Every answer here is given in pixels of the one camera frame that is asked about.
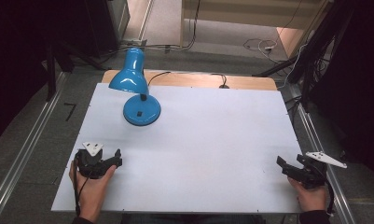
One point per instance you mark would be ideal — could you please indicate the person's left hand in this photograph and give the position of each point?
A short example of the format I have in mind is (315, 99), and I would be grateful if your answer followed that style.
(90, 193)

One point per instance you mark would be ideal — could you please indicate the light wooden furniture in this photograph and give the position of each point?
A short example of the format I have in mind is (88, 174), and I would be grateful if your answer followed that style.
(237, 12)

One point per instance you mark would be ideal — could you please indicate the aluminium floor rail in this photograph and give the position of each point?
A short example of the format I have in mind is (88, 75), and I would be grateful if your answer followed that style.
(318, 143)
(23, 149)

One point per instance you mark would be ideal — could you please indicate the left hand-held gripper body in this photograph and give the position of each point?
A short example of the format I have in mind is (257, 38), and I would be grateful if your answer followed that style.
(90, 161)

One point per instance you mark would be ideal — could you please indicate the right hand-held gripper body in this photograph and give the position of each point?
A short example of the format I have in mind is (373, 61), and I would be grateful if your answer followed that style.
(313, 172)

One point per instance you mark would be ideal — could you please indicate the black curtain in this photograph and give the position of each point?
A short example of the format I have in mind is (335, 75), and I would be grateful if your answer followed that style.
(358, 77)
(16, 62)

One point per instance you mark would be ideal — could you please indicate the black metal stand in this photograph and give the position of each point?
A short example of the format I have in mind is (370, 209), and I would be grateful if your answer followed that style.
(312, 46)
(51, 71)

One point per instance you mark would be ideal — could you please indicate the blue desk lamp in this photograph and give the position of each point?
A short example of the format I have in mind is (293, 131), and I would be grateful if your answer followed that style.
(135, 79)

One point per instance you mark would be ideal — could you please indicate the person's right hand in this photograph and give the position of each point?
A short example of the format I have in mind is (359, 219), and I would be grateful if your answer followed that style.
(312, 197)

